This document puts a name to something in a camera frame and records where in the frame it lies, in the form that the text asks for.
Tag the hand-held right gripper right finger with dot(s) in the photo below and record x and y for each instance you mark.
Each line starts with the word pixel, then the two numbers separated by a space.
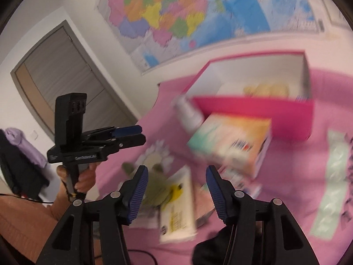
pixel 213 190

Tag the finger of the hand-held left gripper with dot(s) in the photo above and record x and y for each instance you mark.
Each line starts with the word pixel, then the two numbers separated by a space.
pixel 126 130
pixel 129 141

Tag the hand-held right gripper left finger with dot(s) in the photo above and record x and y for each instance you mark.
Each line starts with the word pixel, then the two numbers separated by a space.
pixel 138 196

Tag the green plush toy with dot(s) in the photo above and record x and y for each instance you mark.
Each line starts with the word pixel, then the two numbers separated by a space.
pixel 157 190

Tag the yellow tissue pack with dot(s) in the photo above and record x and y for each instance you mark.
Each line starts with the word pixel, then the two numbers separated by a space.
pixel 176 215

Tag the pink cardboard box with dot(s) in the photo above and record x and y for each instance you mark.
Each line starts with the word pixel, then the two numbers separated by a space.
pixel 248 110

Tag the person's left forearm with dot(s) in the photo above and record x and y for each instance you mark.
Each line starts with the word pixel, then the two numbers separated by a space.
pixel 24 218

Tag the pale yellow soft pack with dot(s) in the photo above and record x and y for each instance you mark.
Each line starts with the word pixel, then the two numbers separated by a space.
pixel 266 90

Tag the person's left hand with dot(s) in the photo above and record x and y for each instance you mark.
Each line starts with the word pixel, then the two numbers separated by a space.
pixel 87 175

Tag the purple garment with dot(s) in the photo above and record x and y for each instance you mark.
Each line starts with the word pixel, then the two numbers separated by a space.
pixel 20 143

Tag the colourful printed tissue box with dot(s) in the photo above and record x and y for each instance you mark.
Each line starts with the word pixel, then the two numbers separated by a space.
pixel 234 140

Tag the grey door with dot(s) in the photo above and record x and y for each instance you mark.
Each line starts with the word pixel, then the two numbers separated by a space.
pixel 55 69

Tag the dark cloth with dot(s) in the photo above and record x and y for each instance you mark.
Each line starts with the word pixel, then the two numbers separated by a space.
pixel 212 249

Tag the white plastic bottle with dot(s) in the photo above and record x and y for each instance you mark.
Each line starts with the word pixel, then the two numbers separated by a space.
pixel 188 113

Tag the black garment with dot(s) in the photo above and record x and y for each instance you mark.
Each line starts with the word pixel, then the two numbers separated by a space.
pixel 19 174

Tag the pink blanket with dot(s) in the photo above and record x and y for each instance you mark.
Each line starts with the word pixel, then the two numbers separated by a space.
pixel 289 171

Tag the mint green plastic strip pack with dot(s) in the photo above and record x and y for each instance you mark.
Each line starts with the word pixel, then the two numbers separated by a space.
pixel 331 182

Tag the white wall socket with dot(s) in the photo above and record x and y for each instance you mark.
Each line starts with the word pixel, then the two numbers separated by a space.
pixel 34 135

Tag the colourful wall map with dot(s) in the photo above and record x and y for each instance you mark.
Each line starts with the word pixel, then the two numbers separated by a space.
pixel 165 11

